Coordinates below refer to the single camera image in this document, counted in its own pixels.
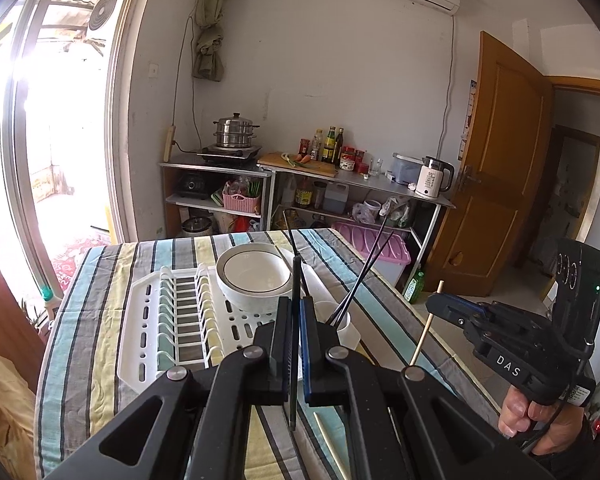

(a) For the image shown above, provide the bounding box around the pink plastic basket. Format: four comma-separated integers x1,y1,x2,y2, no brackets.
222,183,261,214

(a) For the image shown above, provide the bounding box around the large white bowl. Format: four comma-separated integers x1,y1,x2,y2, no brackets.
215,243,292,314

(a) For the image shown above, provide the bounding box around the white electric kettle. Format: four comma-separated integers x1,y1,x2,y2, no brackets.
415,156,455,198

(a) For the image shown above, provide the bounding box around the green label bottle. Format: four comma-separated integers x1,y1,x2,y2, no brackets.
322,126,336,164

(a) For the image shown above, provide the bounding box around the white power strip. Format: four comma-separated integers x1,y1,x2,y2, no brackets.
162,125,175,162

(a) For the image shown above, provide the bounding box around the striped tablecloth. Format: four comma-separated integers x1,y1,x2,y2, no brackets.
33,229,500,479

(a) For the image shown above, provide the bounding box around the green bottle on floor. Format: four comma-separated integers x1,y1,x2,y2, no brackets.
404,271,425,304

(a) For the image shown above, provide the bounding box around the green hanging cloth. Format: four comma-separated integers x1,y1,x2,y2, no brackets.
193,0,224,82

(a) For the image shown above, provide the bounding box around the white jug on shelf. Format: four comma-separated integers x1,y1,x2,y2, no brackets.
323,182,349,214

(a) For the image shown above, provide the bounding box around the wooden chopstick on table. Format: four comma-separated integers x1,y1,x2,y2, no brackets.
313,413,351,480

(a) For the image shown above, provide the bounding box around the white plastic cup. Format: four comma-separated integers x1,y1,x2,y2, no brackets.
314,300,361,350

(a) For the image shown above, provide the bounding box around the metal kitchen shelf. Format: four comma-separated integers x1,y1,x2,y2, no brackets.
160,155,452,284

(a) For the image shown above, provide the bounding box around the dark sauce bottle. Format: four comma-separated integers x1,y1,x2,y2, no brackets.
332,127,344,168

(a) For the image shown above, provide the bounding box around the brown wooden door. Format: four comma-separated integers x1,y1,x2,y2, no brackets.
425,32,554,297

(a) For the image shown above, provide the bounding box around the wooden cutting board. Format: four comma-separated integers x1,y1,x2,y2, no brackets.
258,152,337,178

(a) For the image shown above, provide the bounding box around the pink storage box lid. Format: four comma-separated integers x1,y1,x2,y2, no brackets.
332,222,412,266

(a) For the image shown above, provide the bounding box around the right hand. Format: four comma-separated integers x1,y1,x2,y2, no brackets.
498,386,584,455

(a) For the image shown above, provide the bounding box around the wooden chopstick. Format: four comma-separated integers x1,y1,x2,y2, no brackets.
408,280,444,366
313,413,351,480

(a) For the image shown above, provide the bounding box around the white dish drying rack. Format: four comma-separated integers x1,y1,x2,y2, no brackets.
117,247,292,393

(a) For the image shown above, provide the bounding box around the black induction cooker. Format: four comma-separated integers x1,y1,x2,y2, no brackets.
197,145,261,165

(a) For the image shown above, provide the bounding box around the black chopstick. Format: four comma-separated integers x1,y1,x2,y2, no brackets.
285,219,310,297
334,228,398,328
325,218,387,326

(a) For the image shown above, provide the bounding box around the stainless steel steamer pot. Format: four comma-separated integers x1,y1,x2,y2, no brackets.
214,113,259,150

